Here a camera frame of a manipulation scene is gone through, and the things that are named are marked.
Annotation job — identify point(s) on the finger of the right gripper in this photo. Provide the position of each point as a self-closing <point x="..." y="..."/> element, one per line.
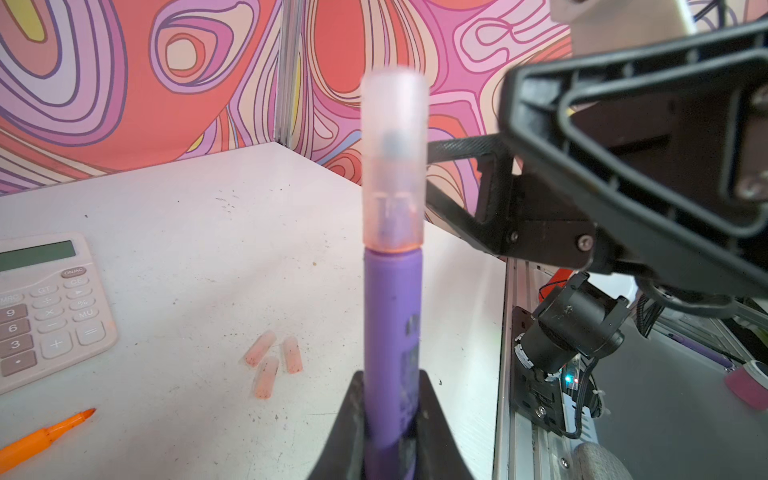
<point x="664" y="147"/>
<point x="474" y="192"/>

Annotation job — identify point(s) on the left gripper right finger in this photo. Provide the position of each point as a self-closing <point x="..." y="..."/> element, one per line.
<point x="438" y="456"/>

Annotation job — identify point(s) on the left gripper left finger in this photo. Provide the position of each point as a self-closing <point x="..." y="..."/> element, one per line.
<point x="342" y="457"/>

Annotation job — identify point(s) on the purple pen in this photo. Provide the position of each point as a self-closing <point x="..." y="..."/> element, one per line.
<point x="392" y="324"/>

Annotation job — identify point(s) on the clear pen cap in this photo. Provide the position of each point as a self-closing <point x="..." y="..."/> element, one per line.
<point x="292" y="355"/>
<point x="259" y="349"/>
<point x="265" y="379"/>
<point x="394" y="130"/>

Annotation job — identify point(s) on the orange pen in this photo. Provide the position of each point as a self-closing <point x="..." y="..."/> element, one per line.
<point x="25" y="448"/>

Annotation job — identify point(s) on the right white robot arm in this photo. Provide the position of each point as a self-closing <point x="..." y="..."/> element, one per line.
<point x="577" y="319"/>

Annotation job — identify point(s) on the grey microphone windscreen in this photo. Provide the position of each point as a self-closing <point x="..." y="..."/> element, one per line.
<point x="591" y="461"/>

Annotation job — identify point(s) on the pink tape roll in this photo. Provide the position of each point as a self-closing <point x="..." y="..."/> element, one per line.
<point x="749" y="383"/>

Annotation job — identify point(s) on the pink calculator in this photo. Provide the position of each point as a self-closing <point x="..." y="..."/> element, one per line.
<point x="54" y="308"/>

